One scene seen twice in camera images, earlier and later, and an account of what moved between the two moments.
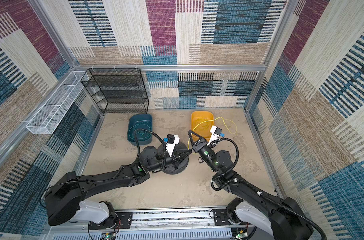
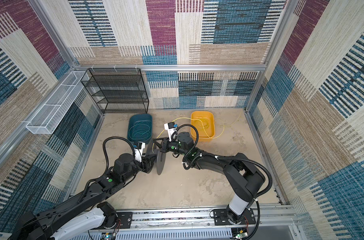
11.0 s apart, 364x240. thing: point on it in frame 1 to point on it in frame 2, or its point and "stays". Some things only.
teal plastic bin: x=137 y=121 stays
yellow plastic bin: x=203 y=128 stays
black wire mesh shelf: x=117 y=90 stays
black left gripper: x=176 y=158 to x=146 y=165
